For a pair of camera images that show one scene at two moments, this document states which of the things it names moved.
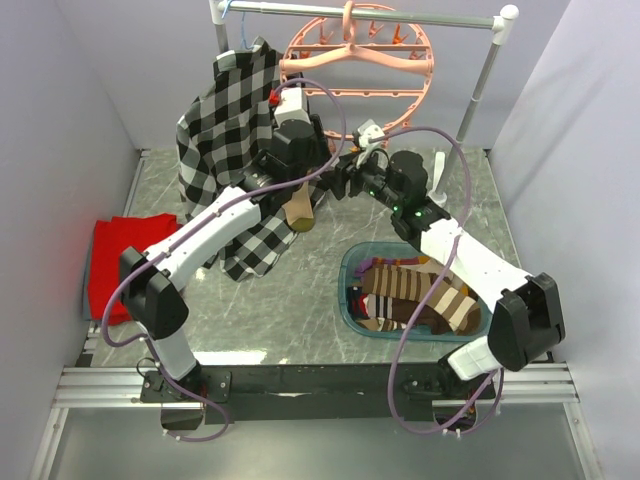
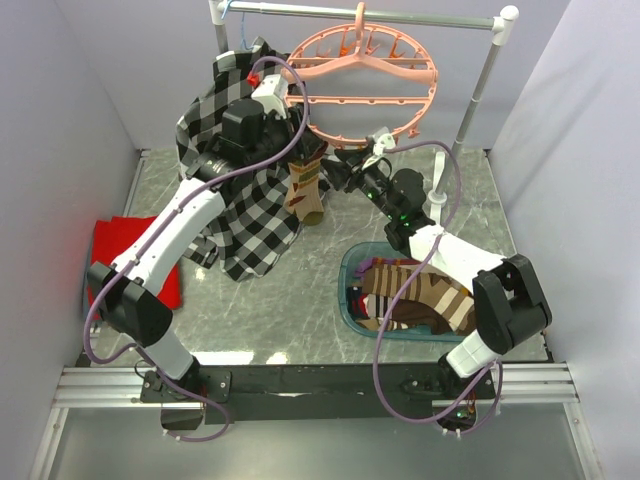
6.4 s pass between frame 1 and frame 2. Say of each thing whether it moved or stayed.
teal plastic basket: stayed
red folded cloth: stayed
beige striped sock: moved
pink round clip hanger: moved
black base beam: stayed
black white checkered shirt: stayed
